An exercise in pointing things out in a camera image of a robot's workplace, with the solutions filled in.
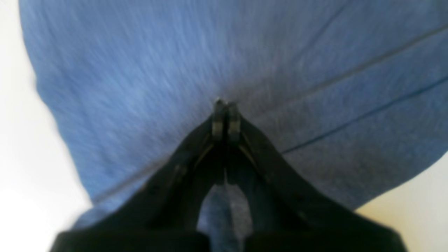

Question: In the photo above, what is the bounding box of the blue T-shirt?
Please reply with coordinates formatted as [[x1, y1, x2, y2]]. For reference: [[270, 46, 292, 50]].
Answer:
[[19, 0, 448, 252]]

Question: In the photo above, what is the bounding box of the image left gripper white left finger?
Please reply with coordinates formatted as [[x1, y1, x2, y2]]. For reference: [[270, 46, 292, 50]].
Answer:
[[51, 99, 226, 252]]

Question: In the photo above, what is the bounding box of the image left gripper right finger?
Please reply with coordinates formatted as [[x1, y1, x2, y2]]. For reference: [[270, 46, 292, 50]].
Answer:
[[226, 103, 406, 252]]

